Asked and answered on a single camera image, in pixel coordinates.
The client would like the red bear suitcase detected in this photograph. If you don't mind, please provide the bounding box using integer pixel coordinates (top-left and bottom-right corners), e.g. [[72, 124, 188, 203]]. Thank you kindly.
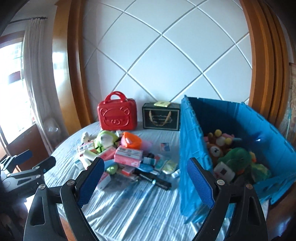
[[97, 91, 137, 131]]

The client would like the white curtain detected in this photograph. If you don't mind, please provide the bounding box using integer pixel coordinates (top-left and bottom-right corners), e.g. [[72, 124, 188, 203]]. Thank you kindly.
[[23, 17, 68, 153]]

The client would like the black marker pen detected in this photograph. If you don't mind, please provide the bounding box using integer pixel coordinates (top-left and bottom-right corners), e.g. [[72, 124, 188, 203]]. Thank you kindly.
[[135, 169, 171, 191]]

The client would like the blue plastic crate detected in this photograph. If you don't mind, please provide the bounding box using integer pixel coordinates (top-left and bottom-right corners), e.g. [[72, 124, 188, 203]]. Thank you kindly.
[[179, 96, 295, 223]]

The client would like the green frog plush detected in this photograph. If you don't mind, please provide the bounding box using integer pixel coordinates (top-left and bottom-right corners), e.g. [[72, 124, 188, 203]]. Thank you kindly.
[[218, 148, 256, 175]]

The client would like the pink tissue pack two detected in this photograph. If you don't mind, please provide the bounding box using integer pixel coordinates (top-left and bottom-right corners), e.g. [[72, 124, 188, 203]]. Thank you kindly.
[[114, 146, 143, 167]]

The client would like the yellow sticky note pad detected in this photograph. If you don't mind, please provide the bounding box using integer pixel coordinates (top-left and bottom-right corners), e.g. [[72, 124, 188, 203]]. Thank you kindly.
[[154, 101, 171, 108]]

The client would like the green white plush toy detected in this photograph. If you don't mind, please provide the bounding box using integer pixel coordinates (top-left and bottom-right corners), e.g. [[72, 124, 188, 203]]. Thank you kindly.
[[94, 131, 119, 152]]

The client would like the orange pouch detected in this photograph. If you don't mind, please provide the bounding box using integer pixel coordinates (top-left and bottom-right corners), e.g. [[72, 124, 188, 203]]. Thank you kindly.
[[120, 132, 142, 150]]

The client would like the pink tissue pack three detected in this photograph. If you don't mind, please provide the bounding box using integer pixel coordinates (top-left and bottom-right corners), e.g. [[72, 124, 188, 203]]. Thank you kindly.
[[97, 146, 117, 161]]

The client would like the brown bear plush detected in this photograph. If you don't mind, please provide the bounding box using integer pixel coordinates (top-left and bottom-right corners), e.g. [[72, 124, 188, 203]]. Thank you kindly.
[[207, 129, 234, 165]]

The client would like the white square box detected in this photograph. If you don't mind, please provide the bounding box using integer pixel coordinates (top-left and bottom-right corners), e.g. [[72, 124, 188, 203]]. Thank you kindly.
[[213, 162, 235, 182]]

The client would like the black gift box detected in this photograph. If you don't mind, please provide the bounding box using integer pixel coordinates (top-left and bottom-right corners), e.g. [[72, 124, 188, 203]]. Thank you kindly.
[[142, 103, 181, 131]]

